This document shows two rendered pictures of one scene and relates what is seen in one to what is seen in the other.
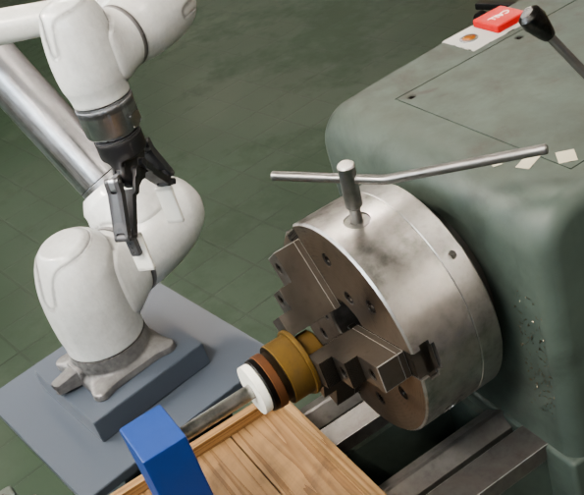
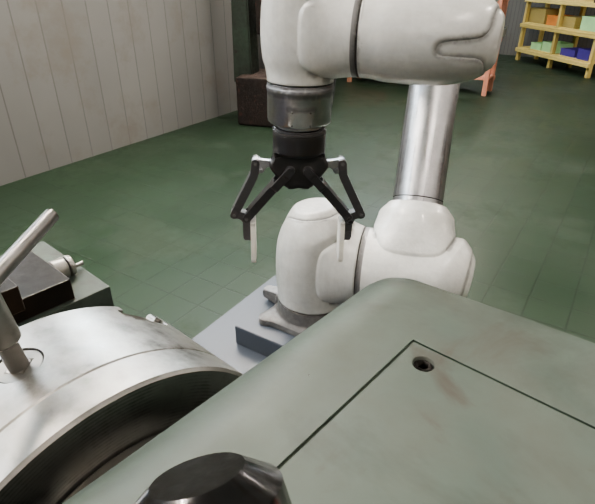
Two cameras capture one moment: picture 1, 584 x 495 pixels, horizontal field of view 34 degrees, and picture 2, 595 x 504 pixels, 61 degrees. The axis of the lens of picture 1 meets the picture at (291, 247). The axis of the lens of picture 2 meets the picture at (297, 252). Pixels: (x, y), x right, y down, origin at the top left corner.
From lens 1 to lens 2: 1.19 m
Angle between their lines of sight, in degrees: 53
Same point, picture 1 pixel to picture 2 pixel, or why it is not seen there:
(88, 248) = (313, 223)
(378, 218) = (7, 394)
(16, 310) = (514, 285)
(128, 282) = (323, 273)
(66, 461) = (219, 327)
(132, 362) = (293, 325)
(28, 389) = not seen: hidden behind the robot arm
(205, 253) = not seen: outside the picture
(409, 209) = (12, 441)
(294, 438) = not seen: hidden behind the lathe
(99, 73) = (272, 41)
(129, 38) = (329, 27)
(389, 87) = (461, 324)
